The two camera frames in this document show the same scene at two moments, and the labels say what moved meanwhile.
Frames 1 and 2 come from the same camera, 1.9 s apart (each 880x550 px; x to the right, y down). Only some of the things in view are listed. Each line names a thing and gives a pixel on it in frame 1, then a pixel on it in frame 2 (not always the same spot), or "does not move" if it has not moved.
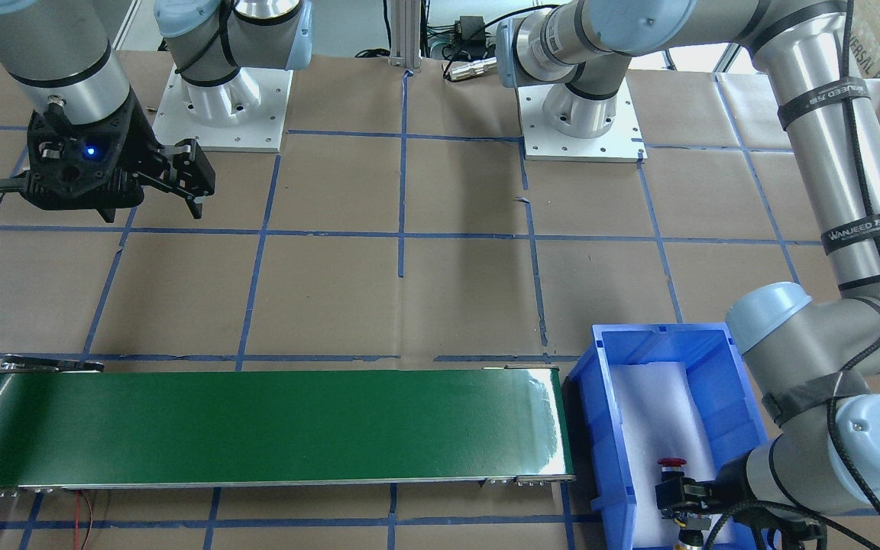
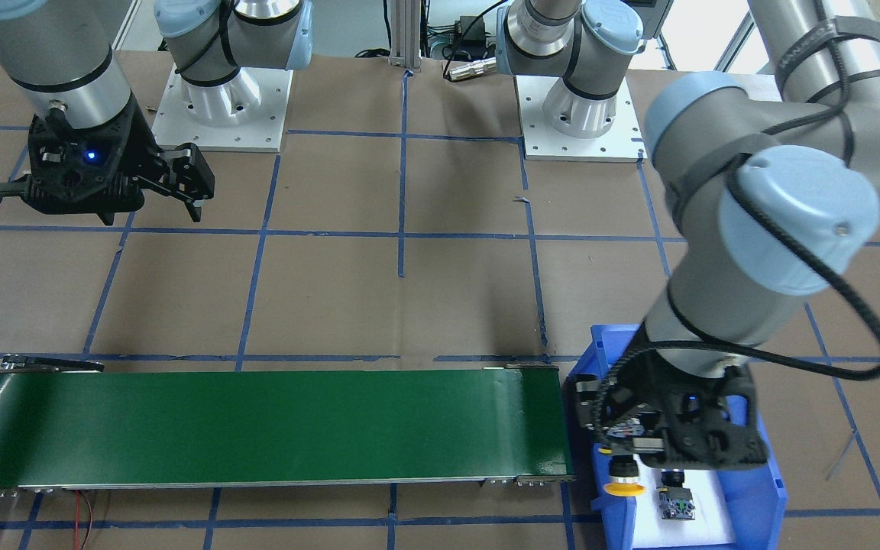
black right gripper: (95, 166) does not move
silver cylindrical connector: (473, 68) does not move
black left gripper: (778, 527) → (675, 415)
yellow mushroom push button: (690, 539) → (624, 474)
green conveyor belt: (53, 423) does not move
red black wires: (76, 537) does not move
